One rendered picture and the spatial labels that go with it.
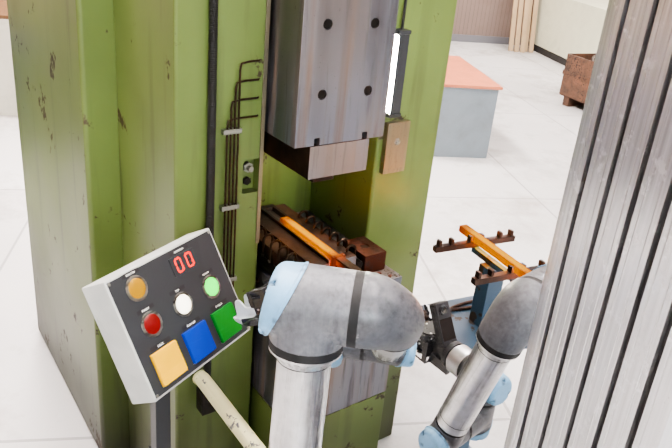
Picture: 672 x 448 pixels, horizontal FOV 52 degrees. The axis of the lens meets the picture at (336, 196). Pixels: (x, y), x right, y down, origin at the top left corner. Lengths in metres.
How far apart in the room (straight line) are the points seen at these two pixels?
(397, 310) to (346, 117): 0.94
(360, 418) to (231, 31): 1.33
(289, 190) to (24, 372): 1.49
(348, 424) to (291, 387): 1.31
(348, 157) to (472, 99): 4.20
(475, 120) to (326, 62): 4.41
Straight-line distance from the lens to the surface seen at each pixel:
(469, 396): 1.51
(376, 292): 1.00
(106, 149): 2.22
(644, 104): 0.70
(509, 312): 1.38
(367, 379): 2.31
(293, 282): 1.01
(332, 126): 1.85
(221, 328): 1.69
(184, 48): 1.74
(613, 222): 0.73
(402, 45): 2.07
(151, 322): 1.56
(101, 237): 2.33
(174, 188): 1.84
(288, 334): 1.02
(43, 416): 3.08
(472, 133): 6.15
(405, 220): 2.37
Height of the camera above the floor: 1.96
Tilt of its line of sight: 23 degrees down
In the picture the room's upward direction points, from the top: 5 degrees clockwise
